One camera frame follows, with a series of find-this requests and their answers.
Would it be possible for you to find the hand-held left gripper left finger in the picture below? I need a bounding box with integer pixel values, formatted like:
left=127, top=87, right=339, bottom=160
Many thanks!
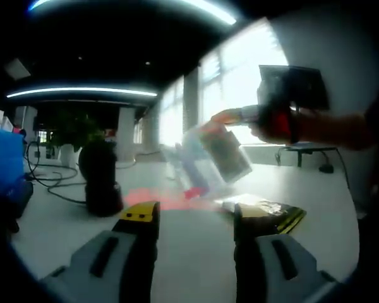
left=39, top=200, right=161, bottom=303

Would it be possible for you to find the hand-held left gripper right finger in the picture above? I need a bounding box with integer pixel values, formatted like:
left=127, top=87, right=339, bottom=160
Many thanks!
left=232, top=203, right=340, bottom=303

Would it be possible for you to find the clear dark-insert sheet goods packet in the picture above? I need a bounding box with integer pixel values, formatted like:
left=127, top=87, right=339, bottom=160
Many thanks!
left=162, top=124, right=254, bottom=198

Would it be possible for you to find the dark yellow-edged sheet goods packet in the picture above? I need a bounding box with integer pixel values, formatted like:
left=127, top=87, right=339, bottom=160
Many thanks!
left=221, top=193, right=308, bottom=235

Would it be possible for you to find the person's right hand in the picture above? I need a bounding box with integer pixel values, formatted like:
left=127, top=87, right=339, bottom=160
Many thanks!
left=248, top=124, right=294, bottom=146

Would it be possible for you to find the bright window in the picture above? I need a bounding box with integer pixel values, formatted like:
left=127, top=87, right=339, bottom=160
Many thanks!
left=157, top=18, right=291, bottom=155

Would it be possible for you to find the black hanging monitor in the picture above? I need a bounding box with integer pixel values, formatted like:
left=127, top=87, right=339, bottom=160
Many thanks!
left=258, top=64, right=332, bottom=111

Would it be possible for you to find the black monitor stand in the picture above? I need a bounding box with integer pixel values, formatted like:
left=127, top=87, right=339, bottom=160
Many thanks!
left=277, top=143, right=337, bottom=168

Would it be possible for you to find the white table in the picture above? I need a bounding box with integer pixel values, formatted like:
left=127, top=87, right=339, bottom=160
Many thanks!
left=11, top=154, right=361, bottom=303

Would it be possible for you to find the black barcode scanner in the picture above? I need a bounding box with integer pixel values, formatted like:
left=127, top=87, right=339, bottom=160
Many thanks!
left=78, top=140, right=124, bottom=218

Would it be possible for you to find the long ceiling light strip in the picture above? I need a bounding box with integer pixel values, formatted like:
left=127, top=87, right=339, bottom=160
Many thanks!
left=6, top=86, right=159, bottom=99
left=28, top=0, right=239, bottom=26

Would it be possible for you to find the blue plastic crate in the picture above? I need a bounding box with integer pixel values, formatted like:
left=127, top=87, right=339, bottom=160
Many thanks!
left=0, top=126, right=25, bottom=190

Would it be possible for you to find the green potted plant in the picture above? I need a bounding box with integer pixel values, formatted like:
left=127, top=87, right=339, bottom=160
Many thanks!
left=45, top=109, right=107, bottom=167

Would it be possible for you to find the white ceiling air conditioner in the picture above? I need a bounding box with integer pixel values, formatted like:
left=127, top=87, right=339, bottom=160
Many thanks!
left=3, top=57, right=32, bottom=80

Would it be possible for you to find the black scanner cable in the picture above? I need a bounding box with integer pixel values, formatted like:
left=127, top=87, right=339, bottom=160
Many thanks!
left=23, top=140, right=89, bottom=205

